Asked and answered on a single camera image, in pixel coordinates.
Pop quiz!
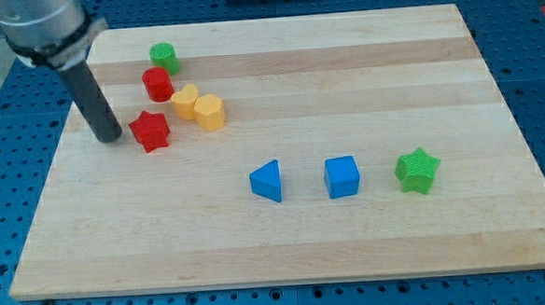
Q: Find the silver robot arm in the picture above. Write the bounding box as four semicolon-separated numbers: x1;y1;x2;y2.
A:
0;0;108;71

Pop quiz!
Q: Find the blue triangle block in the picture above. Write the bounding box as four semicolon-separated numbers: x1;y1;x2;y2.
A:
249;159;283;202

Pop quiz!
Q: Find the blue cube block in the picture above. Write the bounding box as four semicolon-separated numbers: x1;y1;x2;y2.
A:
324;156;361;199

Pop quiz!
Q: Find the yellow pentagon block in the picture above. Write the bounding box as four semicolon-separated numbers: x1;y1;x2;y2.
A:
193;94;226;132

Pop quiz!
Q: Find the wooden board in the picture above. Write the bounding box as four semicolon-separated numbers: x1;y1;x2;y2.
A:
9;4;545;300

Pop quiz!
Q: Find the yellow heart block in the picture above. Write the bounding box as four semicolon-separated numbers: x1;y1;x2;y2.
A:
171;84;200;120

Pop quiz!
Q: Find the red star block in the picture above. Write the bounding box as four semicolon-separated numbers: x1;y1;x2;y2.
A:
129;111;171;153

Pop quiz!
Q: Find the red cylinder block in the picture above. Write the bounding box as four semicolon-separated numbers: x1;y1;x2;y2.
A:
142;67;174;103

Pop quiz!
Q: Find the green star block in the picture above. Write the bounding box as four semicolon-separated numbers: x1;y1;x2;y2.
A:
394;146;441;195

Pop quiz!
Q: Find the green cylinder block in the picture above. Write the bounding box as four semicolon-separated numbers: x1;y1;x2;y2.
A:
148;42;180;75

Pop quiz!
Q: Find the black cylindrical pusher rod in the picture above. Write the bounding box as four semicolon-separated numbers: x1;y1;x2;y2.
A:
58;62;122;144

